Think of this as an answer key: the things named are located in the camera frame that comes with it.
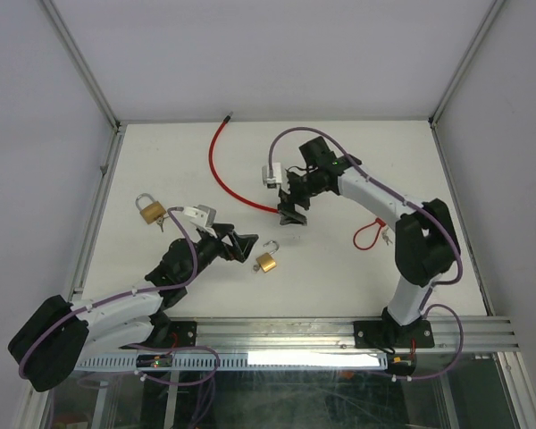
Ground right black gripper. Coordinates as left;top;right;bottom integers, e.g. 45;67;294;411
278;169;322;225

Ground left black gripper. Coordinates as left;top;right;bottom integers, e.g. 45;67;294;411
182;223;256;284

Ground brass padlock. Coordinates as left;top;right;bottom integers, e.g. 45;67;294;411
135;192;168;232
253;240;280;273

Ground silver keys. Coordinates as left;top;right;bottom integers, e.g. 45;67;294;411
381;228;393;246

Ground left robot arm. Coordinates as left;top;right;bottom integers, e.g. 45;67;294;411
8;223;259;392

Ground closed brass padlock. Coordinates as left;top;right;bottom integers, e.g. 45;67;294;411
135;192;168;232

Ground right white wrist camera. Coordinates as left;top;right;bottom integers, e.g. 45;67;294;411
262;163;282;189

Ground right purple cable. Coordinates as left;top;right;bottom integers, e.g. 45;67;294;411
267;126;465;381

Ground purple cable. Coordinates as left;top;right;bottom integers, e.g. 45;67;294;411
267;126;465;381
17;206;200;381

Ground white slotted cable duct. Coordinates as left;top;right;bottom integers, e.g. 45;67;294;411
75;350;388;373

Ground thick red cable lock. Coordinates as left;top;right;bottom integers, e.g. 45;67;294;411
206;111;277;215

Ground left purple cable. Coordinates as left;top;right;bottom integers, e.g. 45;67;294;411
17;206;200;381

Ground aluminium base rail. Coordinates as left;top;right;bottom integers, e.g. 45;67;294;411
142;313;520;354

